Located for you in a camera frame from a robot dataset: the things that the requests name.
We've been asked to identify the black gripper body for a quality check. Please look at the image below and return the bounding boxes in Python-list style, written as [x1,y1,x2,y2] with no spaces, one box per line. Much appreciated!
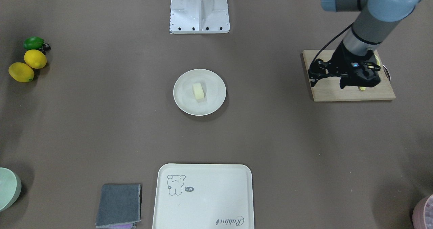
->
[308,43,381,89]

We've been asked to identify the pale round bun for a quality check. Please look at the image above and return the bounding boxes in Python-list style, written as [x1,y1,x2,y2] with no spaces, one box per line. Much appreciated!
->
[192,82,205,100]

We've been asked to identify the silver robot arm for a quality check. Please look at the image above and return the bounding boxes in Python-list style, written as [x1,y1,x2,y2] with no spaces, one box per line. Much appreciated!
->
[308,0,422,89]

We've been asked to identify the cream rectangular tray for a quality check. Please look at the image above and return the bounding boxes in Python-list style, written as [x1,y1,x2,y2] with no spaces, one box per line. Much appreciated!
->
[153,164,255,229]

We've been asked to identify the lemon slices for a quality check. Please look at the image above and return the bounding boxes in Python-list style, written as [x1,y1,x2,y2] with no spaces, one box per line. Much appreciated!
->
[374,54,382,70]

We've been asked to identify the wooden cutting board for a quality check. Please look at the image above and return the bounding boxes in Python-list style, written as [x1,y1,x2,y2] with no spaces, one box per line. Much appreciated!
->
[302,50,396,102]

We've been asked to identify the white round plate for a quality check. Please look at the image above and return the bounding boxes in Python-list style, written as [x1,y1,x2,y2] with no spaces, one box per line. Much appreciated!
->
[173,69,226,116]

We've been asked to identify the pink bowl with ice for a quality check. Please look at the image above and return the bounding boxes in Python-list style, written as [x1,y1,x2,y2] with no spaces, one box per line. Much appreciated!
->
[412,195,433,229]

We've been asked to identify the dark grey folded cloth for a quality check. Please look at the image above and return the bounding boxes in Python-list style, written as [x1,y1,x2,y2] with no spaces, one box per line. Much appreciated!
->
[95,183,142,229]

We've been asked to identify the dark cherries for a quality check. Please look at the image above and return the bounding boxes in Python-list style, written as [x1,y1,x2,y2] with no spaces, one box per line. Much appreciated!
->
[38,43,51,54]

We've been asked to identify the yellow lemon far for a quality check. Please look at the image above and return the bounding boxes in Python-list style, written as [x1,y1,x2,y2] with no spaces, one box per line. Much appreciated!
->
[24,50,47,69]

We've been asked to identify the yellow lemon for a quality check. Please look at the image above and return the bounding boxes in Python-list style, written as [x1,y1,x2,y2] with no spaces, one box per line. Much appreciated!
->
[8,62,35,83]
[24,50,47,69]

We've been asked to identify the green lime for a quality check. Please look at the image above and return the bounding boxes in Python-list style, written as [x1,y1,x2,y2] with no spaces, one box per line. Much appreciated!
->
[23,37,45,50]

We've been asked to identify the yellow lemon near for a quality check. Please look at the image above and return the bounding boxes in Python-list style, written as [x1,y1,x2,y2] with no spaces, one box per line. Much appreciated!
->
[8,62,35,83]

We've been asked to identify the mint green bowl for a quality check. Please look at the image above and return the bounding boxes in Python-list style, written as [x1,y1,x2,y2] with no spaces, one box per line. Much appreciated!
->
[0,167,22,212]

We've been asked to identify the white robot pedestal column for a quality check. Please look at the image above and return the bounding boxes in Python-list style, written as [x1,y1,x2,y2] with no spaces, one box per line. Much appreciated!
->
[169,0,230,34]

